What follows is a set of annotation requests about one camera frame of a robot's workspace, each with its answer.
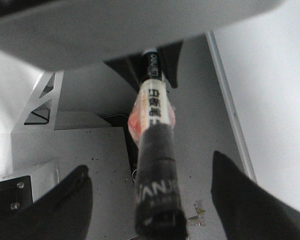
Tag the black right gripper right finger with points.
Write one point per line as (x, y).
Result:
(247, 211)

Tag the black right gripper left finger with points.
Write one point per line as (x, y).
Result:
(63, 213)

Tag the black whiteboard marker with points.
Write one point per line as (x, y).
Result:
(159, 213)

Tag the black mounting block with screws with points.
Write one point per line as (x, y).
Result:
(15, 194)

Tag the white metal stand bracket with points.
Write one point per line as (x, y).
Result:
(36, 122)

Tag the aluminium whiteboard frame rail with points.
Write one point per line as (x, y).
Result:
(230, 106)

